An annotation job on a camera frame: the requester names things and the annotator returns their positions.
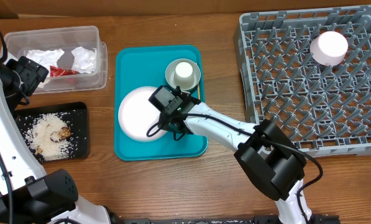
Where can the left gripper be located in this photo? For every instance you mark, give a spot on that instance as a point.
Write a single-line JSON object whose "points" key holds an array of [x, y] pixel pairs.
{"points": [[33, 74]]}

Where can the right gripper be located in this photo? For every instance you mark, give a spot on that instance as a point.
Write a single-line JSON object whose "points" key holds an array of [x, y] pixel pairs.
{"points": [[167, 120]]}

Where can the wooden chopstick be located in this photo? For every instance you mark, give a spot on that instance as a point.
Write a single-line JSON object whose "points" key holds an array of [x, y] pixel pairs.
{"points": [[199, 92]]}

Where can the white paper napkin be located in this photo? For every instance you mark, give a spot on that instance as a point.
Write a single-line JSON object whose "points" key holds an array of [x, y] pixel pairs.
{"points": [[47, 59]]}

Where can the white paper cup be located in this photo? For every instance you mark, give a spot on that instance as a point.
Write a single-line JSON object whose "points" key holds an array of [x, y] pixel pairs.
{"points": [[184, 75]]}

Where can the grey bowl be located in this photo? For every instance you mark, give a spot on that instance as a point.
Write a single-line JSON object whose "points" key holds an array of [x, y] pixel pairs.
{"points": [[169, 73]]}

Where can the red candy wrapper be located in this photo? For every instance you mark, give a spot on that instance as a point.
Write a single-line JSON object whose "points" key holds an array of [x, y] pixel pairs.
{"points": [[59, 72]]}

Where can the large white plate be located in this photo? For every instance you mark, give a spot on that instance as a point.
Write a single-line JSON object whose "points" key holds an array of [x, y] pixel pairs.
{"points": [[137, 115]]}

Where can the brown food scrap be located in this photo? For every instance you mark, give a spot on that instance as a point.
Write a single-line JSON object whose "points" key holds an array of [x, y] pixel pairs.
{"points": [[61, 135]]}

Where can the small white plate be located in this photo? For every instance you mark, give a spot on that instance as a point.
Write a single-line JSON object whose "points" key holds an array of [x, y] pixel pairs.
{"points": [[329, 48]]}

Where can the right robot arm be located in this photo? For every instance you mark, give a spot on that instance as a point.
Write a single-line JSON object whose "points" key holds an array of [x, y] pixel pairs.
{"points": [[269, 159]]}

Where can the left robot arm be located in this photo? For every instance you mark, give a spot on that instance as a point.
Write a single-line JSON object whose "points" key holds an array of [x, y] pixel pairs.
{"points": [[27, 193]]}

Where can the grey dishwasher rack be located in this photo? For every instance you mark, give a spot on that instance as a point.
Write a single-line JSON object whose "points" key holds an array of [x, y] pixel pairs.
{"points": [[324, 110]]}

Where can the teal plastic serving tray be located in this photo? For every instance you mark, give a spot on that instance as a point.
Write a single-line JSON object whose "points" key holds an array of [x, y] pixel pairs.
{"points": [[145, 66]]}

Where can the clear plastic storage bin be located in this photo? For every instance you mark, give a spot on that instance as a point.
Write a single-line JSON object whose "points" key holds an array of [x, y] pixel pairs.
{"points": [[67, 39]]}

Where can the spilled rice pile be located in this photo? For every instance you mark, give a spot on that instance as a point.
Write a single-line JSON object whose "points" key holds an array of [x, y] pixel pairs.
{"points": [[36, 133]]}

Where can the black plastic tray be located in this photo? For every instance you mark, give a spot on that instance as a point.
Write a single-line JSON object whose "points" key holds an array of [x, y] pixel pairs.
{"points": [[78, 115]]}

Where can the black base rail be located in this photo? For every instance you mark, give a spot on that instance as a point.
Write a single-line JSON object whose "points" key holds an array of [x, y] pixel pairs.
{"points": [[266, 219]]}

